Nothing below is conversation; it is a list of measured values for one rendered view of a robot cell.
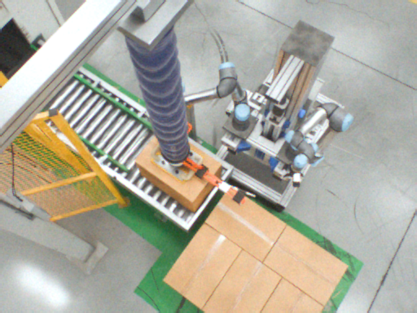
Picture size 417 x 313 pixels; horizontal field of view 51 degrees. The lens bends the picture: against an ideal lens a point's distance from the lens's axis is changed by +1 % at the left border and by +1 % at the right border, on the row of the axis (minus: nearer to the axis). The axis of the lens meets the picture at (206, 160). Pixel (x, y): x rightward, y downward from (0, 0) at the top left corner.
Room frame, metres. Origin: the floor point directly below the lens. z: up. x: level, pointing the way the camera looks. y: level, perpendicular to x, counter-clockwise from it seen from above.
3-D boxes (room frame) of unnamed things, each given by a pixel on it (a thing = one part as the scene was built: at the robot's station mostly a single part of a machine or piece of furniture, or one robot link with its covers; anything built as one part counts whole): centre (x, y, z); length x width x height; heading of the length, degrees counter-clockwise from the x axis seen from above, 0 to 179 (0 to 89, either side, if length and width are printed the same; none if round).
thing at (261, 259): (0.32, -0.38, 0.34); 1.20 x 1.00 x 0.40; 53
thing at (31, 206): (0.68, 1.12, 1.62); 0.20 x 0.05 x 0.30; 53
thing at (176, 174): (1.12, 0.30, 0.97); 0.34 x 0.10 x 0.05; 52
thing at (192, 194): (1.17, 0.24, 0.75); 0.60 x 0.40 x 0.40; 52
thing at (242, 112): (1.48, -0.29, 1.20); 0.13 x 0.12 x 0.14; 3
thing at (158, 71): (1.19, 0.24, 2.22); 0.24 x 0.24 x 1.25
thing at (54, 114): (0.99, 1.22, 1.05); 0.87 x 0.10 x 2.10; 105
